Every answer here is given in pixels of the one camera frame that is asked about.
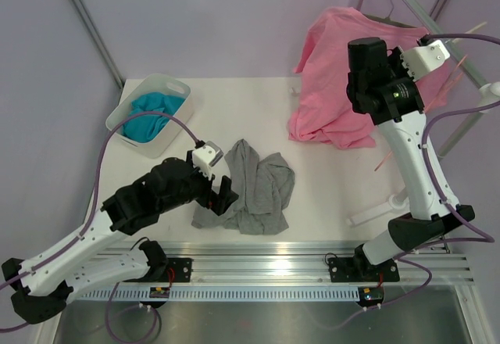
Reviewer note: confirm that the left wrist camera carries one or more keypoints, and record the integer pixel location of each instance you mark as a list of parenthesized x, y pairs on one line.
[(206, 157)]

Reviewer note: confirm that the slotted cable duct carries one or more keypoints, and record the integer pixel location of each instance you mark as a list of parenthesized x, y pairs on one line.
[(129, 293)]

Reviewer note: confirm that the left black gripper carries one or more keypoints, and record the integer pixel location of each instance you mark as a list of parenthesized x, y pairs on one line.
[(217, 202)]

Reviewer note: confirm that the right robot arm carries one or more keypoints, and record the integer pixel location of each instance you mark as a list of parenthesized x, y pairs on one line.
[(382, 84)]

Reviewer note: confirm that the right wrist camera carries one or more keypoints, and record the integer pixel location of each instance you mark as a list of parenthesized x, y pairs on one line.
[(422, 60)]

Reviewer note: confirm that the white plastic bin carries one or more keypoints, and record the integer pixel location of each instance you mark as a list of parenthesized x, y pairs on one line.
[(178, 122)]

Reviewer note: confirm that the pink t shirt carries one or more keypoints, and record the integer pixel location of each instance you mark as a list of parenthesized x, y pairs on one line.
[(324, 112)]

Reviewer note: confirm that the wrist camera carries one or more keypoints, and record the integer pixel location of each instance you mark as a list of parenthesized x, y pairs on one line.
[(206, 157), (422, 60)]

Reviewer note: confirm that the aluminium mounting rail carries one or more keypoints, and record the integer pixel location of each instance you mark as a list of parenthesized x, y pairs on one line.
[(302, 263)]

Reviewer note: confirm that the teal cloth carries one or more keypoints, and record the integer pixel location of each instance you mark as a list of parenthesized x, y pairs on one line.
[(145, 128)]

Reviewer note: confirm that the cream hanger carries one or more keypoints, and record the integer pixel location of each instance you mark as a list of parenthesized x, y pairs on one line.
[(473, 30)]

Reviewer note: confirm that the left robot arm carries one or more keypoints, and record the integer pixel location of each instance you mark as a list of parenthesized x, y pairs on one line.
[(46, 284)]

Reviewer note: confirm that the pink wire hanger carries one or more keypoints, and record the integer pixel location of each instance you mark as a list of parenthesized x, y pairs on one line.
[(451, 81)]

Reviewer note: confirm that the clothes rack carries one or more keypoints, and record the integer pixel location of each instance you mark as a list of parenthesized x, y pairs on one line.
[(489, 93)]

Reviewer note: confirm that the grey t shirt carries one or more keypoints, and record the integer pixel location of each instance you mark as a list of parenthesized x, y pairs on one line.
[(264, 188)]

